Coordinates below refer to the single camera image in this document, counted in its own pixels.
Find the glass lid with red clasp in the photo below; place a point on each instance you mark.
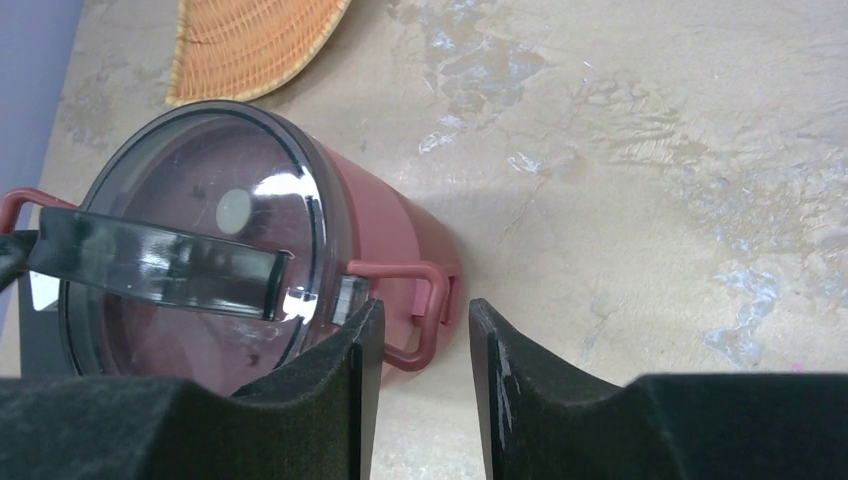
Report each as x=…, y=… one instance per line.
x=211, y=246

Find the white small device box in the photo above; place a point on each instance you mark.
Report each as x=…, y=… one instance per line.
x=45, y=291

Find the dark red steel lunch pot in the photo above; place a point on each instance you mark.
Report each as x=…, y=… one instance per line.
x=437, y=245

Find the woven bamboo basket tray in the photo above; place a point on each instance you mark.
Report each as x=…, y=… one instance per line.
x=244, y=49

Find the black network switch box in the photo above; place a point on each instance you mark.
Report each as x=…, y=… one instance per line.
x=42, y=351

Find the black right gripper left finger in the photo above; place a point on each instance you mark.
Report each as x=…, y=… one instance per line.
x=313, y=418

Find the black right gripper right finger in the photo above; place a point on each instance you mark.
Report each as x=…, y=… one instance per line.
x=543, y=418

